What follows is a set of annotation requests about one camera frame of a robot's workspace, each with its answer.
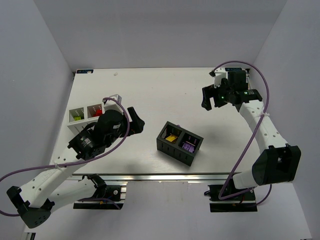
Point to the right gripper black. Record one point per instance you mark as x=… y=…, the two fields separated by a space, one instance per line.
x=216 y=94

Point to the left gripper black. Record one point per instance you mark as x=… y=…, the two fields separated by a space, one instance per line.
x=131 y=124

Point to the long red lego brick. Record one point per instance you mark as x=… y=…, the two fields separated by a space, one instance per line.
x=97 y=112

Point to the yellow lego plate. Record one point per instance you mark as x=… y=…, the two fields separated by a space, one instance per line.
x=171 y=138

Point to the black two-compartment container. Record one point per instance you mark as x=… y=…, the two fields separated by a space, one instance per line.
x=175 y=150

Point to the purple pink lego slope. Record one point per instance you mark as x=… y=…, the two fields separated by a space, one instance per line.
x=185 y=145

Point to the purple lego piece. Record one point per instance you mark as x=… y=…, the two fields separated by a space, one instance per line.
x=190 y=148

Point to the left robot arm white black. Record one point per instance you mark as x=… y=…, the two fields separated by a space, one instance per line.
x=36 y=200

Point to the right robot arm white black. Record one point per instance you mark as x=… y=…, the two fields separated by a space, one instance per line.
x=278 y=161

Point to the right blue table label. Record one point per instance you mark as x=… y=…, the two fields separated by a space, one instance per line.
x=233 y=69

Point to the blue table label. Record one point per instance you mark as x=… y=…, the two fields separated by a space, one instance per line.
x=84 y=71
x=233 y=69

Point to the white two-compartment container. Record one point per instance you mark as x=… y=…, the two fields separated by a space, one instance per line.
x=86 y=117

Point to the left blue table label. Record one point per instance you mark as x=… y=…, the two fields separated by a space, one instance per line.
x=84 y=71

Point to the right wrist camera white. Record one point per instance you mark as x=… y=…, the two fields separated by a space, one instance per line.
x=218 y=75

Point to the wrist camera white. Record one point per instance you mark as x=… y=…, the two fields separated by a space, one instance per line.
x=218 y=75
x=111 y=103

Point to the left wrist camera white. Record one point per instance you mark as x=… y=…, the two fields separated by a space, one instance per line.
x=111 y=103

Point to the aluminium front rail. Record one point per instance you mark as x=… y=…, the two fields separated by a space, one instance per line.
x=165 y=177

